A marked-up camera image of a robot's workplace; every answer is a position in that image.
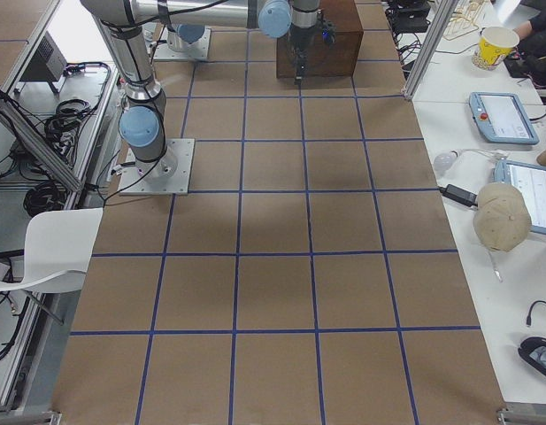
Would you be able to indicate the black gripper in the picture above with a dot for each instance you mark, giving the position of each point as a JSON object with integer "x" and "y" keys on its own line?
{"x": 298, "y": 39}

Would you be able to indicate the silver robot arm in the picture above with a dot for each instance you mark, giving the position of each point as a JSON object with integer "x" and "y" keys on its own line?
{"x": 121, "y": 25}
{"x": 181, "y": 36}

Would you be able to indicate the dark brown wooden cabinet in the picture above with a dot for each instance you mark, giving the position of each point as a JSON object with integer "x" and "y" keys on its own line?
{"x": 336, "y": 60}

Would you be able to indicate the white light bulb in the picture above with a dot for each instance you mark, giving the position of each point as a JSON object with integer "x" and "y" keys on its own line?
{"x": 445, "y": 161}

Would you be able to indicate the yellow popcorn cup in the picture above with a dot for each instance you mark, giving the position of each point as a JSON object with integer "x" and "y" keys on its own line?
{"x": 495, "y": 44}

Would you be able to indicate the black power adapter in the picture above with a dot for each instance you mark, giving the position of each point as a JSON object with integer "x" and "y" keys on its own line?
{"x": 459, "y": 195}

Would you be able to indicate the blue teach pendant far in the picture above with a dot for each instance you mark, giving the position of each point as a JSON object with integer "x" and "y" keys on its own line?
{"x": 501, "y": 118}

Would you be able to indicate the blue teach pendant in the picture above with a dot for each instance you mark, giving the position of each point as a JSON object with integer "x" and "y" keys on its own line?
{"x": 530, "y": 180}
{"x": 501, "y": 118}

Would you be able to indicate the grey metal box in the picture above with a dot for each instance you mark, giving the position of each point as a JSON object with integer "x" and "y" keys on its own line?
{"x": 48, "y": 65}

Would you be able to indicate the beige baseball cap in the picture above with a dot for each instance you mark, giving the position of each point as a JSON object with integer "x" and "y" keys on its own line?
{"x": 502, "y": 220}

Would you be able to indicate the blue teach pendant near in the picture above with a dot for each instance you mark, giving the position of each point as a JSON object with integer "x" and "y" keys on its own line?
{"x": 530, "y": 180}

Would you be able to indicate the white plastic chair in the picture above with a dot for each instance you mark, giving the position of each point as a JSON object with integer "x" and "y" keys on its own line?
{"x": 57, "y": 251}

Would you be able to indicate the black glasses case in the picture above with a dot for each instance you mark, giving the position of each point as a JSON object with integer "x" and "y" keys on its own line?
{"x": 533, "y": 351}

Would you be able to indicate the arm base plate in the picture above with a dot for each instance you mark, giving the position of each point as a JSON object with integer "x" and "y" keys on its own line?
{"x": 170, "y": 176}
{"x": 198, "y": 51}

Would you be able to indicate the aluminium frame post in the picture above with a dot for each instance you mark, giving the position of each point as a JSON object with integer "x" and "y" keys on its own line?
{"x": 434, "y": 35}

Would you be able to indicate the wooden wire rack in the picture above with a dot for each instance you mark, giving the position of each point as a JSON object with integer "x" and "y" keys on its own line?
{"x": 465, "y": 19}

